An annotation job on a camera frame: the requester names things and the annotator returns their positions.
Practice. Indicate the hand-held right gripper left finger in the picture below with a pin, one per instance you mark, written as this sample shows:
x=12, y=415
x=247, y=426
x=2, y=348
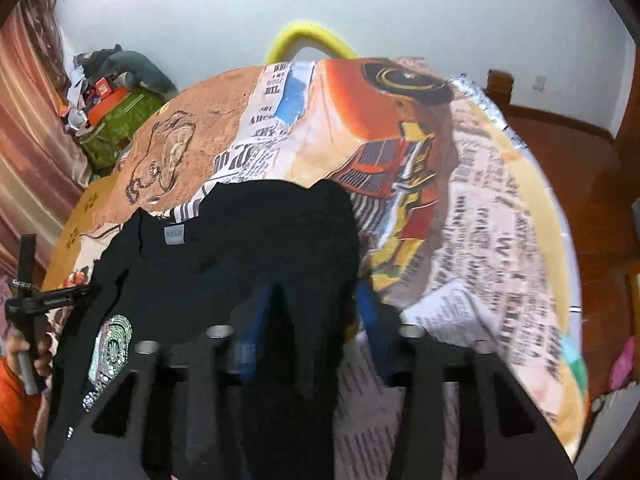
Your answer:
x=248, y=360

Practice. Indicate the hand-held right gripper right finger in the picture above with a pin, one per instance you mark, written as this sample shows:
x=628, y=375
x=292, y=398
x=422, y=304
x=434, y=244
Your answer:
x=371, y=325

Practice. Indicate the black t-shirt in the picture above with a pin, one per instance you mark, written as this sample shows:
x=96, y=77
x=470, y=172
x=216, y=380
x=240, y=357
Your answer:
x=260, y=240

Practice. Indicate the person's left hand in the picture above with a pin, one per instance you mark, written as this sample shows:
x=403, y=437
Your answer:
x=45, y=355

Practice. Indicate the striped pink curtain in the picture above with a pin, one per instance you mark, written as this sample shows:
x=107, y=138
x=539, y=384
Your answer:
x=30, y=150

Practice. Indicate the printed blanket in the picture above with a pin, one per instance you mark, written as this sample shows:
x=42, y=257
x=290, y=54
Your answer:
x=475, y=200

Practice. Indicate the green storage box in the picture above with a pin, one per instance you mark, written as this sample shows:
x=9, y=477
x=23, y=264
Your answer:
x=120, y=120

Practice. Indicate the orange box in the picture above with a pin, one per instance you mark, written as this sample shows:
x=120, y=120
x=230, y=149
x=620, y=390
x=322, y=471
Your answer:
x=107, y=102

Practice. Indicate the grey plush toy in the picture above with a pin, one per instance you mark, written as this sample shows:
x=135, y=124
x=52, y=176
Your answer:
x=142, y=67

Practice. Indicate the pink cloth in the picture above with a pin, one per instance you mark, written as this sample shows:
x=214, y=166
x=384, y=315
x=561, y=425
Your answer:
x=622, y=370

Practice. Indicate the yellow foam tube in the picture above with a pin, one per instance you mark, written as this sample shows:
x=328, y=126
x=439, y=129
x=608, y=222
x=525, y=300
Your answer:
x=300, y=35

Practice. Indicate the wooden bed post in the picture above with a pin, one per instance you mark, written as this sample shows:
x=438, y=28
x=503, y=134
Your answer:
x=498, y=87

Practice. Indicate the white wall socket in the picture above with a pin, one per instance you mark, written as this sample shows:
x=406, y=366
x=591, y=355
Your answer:
x=539, y=83

